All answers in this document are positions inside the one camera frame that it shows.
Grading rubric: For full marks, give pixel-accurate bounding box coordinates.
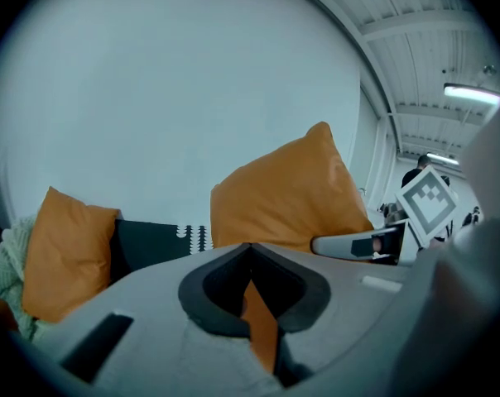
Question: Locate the ceiling light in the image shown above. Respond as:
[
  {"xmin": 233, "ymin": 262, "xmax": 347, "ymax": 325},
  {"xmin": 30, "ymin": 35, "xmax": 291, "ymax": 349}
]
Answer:
[
  {"xmin": 425, "ymin": 151, "xmax": 460, "ymax": 166},
  {"xmin": 443, "ymin": 82, "xmax": 500, "ymax": 108}
]

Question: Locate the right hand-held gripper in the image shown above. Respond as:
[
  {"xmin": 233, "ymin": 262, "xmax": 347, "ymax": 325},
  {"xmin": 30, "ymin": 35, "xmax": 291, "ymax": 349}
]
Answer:
[{"xmin": 310, "ymin": 165, "xmax": 459, "ymax": 266}]

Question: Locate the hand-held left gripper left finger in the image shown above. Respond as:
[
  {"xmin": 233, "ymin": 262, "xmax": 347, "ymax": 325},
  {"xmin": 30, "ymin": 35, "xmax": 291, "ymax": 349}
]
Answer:
[{"xmin": 37, "ymin": 242, "xmax": 252, "ymax": 397}]

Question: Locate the orange sofa with striped cover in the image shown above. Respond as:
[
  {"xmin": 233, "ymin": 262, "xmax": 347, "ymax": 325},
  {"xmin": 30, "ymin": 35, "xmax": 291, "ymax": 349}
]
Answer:
[{"xmin": 108, "ymin": 218, "xmax": 214, "ymax": 287}]

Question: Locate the light green knitted blanket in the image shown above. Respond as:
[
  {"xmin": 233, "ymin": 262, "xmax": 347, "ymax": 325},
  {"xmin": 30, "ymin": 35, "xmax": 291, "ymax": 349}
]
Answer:
[{"xmin": 0, "ymin": 215, "xmax": 53, "ymax": 342}]

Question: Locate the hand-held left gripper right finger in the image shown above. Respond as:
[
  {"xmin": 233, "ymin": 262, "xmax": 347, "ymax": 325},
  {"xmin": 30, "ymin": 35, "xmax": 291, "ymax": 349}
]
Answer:
[{"xmin": 248, "ymin": 242, "xmax": 413, "ymax": 389}]

